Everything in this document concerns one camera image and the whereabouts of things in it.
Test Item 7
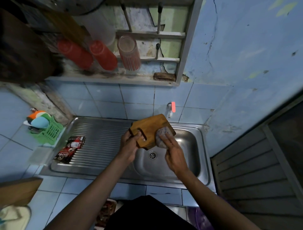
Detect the person's right hand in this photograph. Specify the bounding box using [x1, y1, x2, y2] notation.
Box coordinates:
[159, 133, 189, 175]

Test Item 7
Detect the person's left hand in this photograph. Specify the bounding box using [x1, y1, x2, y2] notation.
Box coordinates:
[117, 130, 145, 164]

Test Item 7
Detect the checked dishcloth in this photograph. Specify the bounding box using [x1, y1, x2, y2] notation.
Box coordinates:
[155, 126, 174, 149]

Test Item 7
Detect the small wooden cutting board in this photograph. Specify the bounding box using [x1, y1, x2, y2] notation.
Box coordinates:
[128, 113, 176, 150]

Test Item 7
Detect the red black sachet pack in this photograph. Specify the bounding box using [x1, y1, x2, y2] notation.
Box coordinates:
[54, 136, 86, 164]

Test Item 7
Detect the person's left forearm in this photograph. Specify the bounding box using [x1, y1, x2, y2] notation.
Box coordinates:
[44, 156, 133, 230]

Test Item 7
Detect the person's right forearm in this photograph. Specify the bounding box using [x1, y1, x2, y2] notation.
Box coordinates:
[176, 169, 261, 230]

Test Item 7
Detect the person's black clothing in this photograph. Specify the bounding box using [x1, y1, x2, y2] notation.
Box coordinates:
[104, 195, 197, 230]

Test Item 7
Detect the stainless steel sink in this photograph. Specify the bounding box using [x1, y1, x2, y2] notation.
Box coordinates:
[40, 116, 216, 192]

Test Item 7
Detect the purple plastic basket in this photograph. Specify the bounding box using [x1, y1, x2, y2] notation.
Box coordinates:
[187, 206, 213, 230]

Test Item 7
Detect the green plastic basket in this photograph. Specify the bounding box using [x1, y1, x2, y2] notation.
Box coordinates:
[29, 116, 64, 145]

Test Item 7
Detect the wooden scrub brush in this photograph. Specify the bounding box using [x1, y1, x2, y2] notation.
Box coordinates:
[153, 72, 176, 82]

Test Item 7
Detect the grey slatted wooden door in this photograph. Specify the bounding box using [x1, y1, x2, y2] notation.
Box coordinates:
[211, 94, 303, 216]

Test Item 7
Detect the clear plastic container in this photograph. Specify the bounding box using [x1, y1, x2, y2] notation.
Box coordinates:
[28, 147, 55, 165]

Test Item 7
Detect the light blue plastic scoop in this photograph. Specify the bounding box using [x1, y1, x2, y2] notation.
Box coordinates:
[31, 116, 50, 129]

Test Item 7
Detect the red striped drinking glass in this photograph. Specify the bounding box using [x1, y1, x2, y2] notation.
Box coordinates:
[117, 35, 142, 71]

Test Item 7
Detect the red plastic cup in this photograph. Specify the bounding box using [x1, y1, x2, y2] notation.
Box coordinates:
[57, 39, 93, 70]
[89, 40, 118, 71]

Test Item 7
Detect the orange plastic utensil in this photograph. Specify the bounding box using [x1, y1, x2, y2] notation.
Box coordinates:
[26, 111, 47, 120]

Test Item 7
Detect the wooden knife block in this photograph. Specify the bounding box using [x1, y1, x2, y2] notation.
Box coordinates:
[0, 177, 44, 207]

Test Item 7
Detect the white plastic cup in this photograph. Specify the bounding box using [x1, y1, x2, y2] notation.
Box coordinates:
[75, 9, 116, 47]

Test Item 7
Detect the yellow plastic cup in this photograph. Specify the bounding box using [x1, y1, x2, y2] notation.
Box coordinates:
[44, 10, 88, 44]

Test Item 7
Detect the large dark brown wok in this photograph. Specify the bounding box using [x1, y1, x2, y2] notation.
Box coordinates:
[0, 8, 63, 83]

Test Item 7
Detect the dark round hanging pan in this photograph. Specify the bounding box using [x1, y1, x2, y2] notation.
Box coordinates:
[21, 0, 104, 16]

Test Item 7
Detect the white faucet orange handle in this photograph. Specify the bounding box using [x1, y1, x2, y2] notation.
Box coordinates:
[167, 102, 176, 118]

